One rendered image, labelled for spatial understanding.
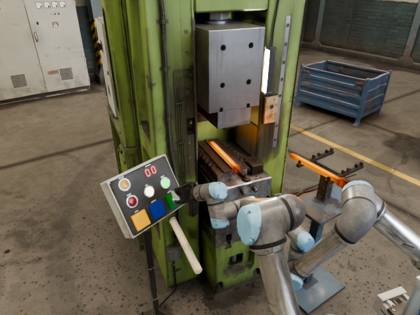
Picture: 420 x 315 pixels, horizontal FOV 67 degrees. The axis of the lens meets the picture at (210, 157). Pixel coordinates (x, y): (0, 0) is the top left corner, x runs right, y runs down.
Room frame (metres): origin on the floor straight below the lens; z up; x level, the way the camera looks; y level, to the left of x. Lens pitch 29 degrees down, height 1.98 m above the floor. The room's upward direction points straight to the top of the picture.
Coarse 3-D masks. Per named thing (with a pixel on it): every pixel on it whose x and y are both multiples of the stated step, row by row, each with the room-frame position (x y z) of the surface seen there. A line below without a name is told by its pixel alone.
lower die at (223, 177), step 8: (200, 144) 1.92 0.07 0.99; (208, 144) 1.91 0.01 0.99; (224, 144) 1.91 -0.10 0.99; (208, 152) 1.80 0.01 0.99; (216, 152) 1.79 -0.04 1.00; (200, 160) 1.79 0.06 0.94; (208, 160) 1.72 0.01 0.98; (216, 160) 1.71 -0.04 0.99; (224, 160) 1.69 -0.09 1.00; (232, 160) 1.69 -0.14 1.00; (240, 160) 1.70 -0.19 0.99; (208, 168) 1.67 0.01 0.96; (216, 168) 1.63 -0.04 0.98; (224, 168) 1.61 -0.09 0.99; (232, 168) 1.59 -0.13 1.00; (216, 176) 1.56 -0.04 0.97; (224, 176) 1.57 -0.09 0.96; (232, 176) 1.59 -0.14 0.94
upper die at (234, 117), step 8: (200, 112) 1.77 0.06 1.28; (216, 112) 1.57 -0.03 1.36; (224, 112) 1.57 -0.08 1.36; (232, 112) 1.59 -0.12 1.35; (240, 112) 1.61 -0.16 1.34; (248, 112) 1.63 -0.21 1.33; (208, 120) 1.66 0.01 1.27; (216, 120) 1.56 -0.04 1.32; (224, 120) 1.57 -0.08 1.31; (232, 120) 1.59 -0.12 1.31; (240, 120) 1.61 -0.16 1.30; (248, 120) 1.63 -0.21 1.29
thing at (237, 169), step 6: (216, 144) 1.88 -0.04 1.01; (216, 150) 1.82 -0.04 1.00; (222, 156) 1.73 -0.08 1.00; (228, 156) 1.72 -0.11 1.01; (228, 162) 1.66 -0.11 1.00; (234, 162) 1.65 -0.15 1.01; (234, 168) 1.58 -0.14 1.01; (240, 168) 1.57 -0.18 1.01; (240, 174) 1.54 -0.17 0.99; (246, 174) 1.51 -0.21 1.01
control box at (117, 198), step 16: (160, 160) 1.37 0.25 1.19; (128, 176) 1.22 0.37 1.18; (144, 176) 1.27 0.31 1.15; (160, 176) 1.32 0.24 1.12; (112, 192) 1.14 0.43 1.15; (128, 192) 1.18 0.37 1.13; (144, 192) 1.22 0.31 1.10; (160, 192) 1.27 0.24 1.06; (112, 208) 1.15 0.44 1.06; (128, 208) 1.13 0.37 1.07; (144, 208) 1.18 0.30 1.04; (176, 208) 1.27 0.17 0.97; (128, 224) 1.09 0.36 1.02
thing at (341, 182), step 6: (294, 156) 1.67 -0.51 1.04; (300, 156) 1.67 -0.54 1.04; (306, 162) 1.60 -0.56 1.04; (312, 168) 1.55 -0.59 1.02; (318, 168) 1.53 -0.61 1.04; (324, 174) 1.49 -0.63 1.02; (330, 174) 1.47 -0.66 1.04; (336, 180) 1.42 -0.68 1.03; (342, 180) 1.40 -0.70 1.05; (348, 180) 1.40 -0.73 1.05; (342, 186) 1.39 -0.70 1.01
